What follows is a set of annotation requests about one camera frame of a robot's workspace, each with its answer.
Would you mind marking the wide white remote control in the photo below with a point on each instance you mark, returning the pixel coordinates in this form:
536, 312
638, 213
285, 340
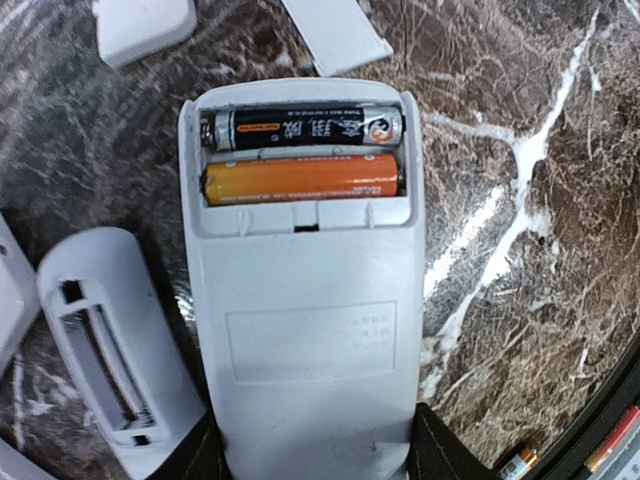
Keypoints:
20, 304

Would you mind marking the white wide remote battery cover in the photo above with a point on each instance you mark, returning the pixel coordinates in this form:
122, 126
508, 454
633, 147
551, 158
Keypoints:
131, 29

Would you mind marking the white remote with battery bay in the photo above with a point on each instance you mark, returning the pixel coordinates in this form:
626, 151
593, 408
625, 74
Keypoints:
113, 336

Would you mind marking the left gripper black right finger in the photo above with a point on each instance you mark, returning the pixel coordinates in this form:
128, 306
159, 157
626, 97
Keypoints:
436, 453

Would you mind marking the small white remote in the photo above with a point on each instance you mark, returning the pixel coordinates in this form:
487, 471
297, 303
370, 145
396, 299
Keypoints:
309, 314

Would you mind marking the black AAA battery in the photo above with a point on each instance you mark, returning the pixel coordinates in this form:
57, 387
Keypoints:
292, 126

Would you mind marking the orange batteries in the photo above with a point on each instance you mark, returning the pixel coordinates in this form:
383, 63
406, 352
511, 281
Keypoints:
301, 179

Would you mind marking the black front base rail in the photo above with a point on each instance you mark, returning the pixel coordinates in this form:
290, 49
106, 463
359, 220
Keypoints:
565, 458

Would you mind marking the white slim remote battery cover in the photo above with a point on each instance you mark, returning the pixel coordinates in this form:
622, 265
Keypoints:
338, 35

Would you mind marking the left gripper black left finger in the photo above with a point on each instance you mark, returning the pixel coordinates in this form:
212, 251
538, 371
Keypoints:
199, 456

